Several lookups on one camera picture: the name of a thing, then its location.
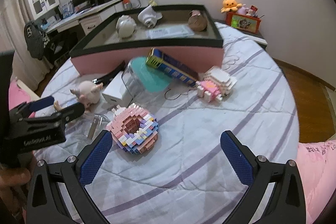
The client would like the blue gold rectangular box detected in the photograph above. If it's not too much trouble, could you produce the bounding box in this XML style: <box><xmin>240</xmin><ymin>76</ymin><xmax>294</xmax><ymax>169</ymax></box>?
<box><xmin>146</xmin><ymin>48</ymin><xmax>199</xmax><ymax>87</ymax></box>

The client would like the pink-haired baby doll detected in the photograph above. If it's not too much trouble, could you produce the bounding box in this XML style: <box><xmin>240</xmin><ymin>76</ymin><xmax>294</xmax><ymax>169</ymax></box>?
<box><xmin>70</xmin><ymin>81</ymin><xmax>103</xmax><ymax>114</ymax></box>

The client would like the white computer desk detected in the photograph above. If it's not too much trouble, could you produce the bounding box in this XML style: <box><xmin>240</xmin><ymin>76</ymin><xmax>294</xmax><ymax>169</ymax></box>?
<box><xmin>46</xmin><ymin>0</ymin><xmax>123</xmax><ymax>35</ymax></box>

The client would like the orange octopus plush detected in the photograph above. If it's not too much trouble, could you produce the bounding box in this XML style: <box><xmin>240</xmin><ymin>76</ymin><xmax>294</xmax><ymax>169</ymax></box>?
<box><xmin>221</xmin><ymin>0</ymin><xmax>243</xmax><ymax>13</ymax></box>

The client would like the pink box with black rim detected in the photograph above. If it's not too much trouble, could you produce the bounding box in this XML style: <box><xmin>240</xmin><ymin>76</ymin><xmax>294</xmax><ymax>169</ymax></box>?
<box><xmin>70</xmin><ymin>5</ymin><xmax>224</xmax><ymax>75</ymax></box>

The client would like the white silver rabbit figure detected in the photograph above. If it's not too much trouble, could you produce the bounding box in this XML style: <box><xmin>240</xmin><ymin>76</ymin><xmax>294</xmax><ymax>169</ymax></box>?
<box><xmin>116</xmin><ymin>15</ymin><xmax>137</xmax><ymax>39</ymax></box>

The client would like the orange-lid water bottle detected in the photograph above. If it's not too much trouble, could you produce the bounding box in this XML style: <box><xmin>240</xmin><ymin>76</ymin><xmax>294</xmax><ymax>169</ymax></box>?
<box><xmin>122</xmin><ymin>0</ymin><xmax>132</xmax><ymax>10</ymax></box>

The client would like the pink white block model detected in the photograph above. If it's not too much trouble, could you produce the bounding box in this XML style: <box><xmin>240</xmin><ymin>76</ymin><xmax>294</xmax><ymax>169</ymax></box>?
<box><xmin>196</xmin><ymin>66</ymin><xmax>237</xmax><ymax>103</ymax></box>

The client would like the packaged wipes pack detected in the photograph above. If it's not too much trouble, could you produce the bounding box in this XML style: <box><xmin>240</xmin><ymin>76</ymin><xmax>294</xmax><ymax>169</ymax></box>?
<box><xmin>146</xmin><ymin>25</ymin><xmax>195</xmax><ymax>39</ymax></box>

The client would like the teal lid clear container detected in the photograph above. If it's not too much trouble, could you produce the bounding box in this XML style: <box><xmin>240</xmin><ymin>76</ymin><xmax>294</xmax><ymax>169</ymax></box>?
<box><xmin>121</xmin><ymin>56</ymin><xmax>172</xmax><ymax>99</ymax></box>

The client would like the beige curtain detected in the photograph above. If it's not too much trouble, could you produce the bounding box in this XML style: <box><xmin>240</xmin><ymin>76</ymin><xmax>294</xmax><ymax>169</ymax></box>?
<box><xmin>1</xmin><ymin>0</ymin><xmax>51</xmax><ymax>90</ymax></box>

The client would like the rose gold round tin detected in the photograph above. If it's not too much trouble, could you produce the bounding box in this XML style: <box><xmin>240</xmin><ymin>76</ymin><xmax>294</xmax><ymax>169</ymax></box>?
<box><xmin>188</xmin><ymin>10</ymin><xmax>207</xmax><ymax>32</ymax></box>

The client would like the person's left hand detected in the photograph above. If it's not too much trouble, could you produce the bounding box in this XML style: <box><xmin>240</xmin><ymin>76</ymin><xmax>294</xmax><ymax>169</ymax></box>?
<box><xmin>0</xmin><ymin>156</ymin><xmax>37</xmax><ymax>214</ymax></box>

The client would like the black office chair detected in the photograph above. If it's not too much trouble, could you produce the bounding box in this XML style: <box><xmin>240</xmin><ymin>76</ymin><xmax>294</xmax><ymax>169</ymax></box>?
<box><xmin>44</xmin><ymin>30</ymin><xmax>78</xmax><ymax>68</ymax></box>

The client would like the black hair clip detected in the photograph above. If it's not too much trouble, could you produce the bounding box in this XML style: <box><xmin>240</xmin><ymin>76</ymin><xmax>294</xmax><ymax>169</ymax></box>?
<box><xmin>92</xmin><ymin>61</ymin><xmax>126</xmax><ymax>86</ymax></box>

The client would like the red cartoon storage box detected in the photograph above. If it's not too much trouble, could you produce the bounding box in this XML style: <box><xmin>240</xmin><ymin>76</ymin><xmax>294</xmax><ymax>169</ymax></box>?
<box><xmin>226</xmin><ymin>12</ymin><xmax>261</xmax><ymax>34</ymax></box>

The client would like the grey hoodie on chair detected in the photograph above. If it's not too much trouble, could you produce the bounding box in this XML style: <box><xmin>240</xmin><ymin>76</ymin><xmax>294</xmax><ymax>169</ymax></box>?
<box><xmin>24</xmin><ymin>21</ymin><xmax>50</xmax><ymax>60</ymax></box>

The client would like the white cup-shaped device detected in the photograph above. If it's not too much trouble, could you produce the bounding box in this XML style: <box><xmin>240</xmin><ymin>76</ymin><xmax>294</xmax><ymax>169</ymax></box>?
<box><xmin>138</xmin><ymin>5</ymin><xmax>162</xmax><ymax>28</ymax></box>

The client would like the small white box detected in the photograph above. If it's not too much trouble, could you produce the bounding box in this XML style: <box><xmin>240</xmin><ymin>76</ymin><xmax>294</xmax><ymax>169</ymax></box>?
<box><xmin>102</xmin><ymin>71</ymin><xmax>132</xmax><ymax>107</ymax></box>

